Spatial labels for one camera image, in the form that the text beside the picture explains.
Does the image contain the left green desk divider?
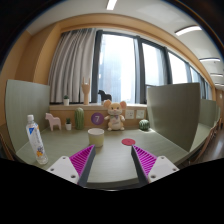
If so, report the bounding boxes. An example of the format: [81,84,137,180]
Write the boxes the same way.
[5,80,50,151]

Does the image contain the beige plush mouse toy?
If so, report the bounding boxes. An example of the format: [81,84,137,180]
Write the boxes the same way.
[103,100,126,131]

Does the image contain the green desk divider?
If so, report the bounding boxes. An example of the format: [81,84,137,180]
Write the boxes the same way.
[5,80,50,151]
[146,82,202,153]

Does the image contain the purple number seven sign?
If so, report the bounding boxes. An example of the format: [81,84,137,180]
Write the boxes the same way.
[91,112,104,125]

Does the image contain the small potted plant on desk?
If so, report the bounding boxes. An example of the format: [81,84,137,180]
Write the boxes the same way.
[65,118,72,131]

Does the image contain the right white wall socket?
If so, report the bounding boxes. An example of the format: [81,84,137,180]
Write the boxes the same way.
[136,110,145,119]

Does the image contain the right green desk divider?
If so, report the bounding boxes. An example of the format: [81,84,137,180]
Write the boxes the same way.
[146,82,202,153]

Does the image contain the red round coaster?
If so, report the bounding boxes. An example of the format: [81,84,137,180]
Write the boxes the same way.
[121,138,135,146]

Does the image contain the tall green cactus ornament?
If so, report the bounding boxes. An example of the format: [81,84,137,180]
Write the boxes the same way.
[75,108,84,130]

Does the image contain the grey window curtain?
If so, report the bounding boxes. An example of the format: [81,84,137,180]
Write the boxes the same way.
[48,28,96,103]

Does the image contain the pink wooden horse figure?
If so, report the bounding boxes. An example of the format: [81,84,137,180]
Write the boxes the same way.
[45,113,61,130]

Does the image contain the wooden hand model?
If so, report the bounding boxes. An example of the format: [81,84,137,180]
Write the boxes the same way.
[82,77,90,105]

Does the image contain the pale yellow paper cup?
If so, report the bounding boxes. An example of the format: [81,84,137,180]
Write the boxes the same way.
[88,128,104,147]

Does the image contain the left white wall socket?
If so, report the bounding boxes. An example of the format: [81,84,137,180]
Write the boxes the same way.
[125,110,134,119]

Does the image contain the white wall socket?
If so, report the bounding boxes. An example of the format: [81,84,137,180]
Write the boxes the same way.
[136,110,145,119]
[125,110,134,119]

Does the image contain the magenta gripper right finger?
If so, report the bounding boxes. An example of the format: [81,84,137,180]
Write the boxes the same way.
[131,145,178,186]

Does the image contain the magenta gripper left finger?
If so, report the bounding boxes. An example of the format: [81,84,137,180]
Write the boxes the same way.
[47,145,96,187]

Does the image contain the round green cactus ornament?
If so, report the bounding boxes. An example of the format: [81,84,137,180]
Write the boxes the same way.
[139,119,150,131]

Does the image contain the black horse figure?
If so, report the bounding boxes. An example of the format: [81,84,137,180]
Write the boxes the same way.
[98,90,112,102]

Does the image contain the small potted plant on ledge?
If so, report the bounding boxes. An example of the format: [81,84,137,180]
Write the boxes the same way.
[63,95,70,106]

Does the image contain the clear plastic water bottle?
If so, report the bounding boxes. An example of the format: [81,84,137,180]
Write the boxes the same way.
[26,115,48,165]

